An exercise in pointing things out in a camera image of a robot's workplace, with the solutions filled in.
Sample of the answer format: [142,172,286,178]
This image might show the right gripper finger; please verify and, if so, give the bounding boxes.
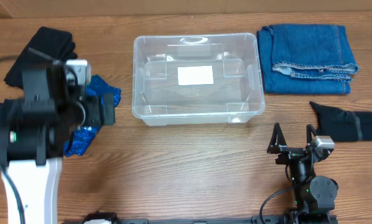
[306,124,317,144]
[267,123,287,154]

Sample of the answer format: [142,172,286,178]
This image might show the blue green sequin garment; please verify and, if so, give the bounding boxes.
[64,75,121,157]

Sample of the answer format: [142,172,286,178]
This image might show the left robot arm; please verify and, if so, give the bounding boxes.
[0,66,115,223]

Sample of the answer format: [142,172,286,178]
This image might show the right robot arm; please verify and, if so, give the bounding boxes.
[259,123,338,223]

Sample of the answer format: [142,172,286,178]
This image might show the folded blue denim jeans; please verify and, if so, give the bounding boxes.
[257,24,360,95]

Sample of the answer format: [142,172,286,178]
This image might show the clear plastic storage bin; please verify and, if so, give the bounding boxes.
[132,33,266,126]

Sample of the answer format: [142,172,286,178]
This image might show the white label in bin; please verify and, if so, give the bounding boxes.
[177,66,214,86]

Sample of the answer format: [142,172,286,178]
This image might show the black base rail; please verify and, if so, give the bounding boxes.
[62,212,338,224]

